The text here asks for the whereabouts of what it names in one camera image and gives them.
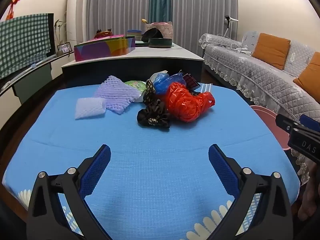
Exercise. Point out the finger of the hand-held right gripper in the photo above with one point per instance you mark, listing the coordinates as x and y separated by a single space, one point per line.
287 125
311 123

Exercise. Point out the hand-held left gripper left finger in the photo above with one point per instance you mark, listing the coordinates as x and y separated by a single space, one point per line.
96 170

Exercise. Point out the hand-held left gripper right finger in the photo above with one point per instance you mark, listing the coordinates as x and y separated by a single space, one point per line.
222 170

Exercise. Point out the pink basin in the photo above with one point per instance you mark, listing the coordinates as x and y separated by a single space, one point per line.
270 127

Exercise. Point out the white foam net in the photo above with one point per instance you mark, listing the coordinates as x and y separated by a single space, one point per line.
90 108

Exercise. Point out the purple foam net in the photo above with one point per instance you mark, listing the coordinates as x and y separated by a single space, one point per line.
115 95

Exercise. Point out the black floral scrunchie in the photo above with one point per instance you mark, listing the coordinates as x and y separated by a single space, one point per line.
152 116
150 92

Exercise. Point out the blue plastic bag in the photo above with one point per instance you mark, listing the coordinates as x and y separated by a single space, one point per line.
165 81

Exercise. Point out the person's right hand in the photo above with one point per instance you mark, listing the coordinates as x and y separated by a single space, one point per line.
312 195

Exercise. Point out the orange cushion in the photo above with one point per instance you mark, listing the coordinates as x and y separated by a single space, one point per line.
310 77
271 51

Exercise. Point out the grey quilted sofa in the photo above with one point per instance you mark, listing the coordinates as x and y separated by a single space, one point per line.
252 67

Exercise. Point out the clear straws pack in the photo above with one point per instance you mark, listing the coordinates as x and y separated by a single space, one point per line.
206 88

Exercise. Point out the green packet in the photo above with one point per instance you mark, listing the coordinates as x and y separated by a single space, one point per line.
135 86

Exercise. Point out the television cabinet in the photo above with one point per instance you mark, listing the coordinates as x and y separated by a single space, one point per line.
32 82

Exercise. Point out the white floor lamp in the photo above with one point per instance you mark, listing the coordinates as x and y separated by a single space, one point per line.
228 22

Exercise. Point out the colourful box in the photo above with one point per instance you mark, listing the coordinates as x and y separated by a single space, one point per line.
105 48

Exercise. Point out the white coffee table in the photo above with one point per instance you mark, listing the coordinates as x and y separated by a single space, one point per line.
162 52

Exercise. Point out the red teapot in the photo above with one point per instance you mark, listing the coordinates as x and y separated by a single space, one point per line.
102 33

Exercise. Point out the stack of bowls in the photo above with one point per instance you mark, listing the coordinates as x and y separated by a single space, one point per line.
133 33

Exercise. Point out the grey curtain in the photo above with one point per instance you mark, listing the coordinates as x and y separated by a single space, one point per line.
117 7
202 12

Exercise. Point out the green round tin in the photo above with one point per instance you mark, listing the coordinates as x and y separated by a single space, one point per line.
160 43

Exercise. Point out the bamboo plant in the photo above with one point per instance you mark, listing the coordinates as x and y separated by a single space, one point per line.
59 30

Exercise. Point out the black television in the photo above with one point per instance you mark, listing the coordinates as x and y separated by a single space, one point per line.
51 30

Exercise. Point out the green checked cloth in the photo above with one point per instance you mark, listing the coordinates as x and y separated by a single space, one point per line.
22 42

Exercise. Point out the black tin lid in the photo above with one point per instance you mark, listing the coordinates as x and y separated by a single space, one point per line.
152 33

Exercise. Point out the pink lace basket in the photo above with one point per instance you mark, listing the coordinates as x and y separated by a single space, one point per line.
162 30

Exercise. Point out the small yellow item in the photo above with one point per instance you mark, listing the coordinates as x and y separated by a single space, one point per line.
144 20

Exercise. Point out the white tower air conditioner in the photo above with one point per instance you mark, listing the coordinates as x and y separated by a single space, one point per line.
77 12

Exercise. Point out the teal curtain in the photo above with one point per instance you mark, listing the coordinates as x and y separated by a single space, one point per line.
160 2

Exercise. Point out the photo frame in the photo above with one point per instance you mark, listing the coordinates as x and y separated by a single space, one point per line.
63 47

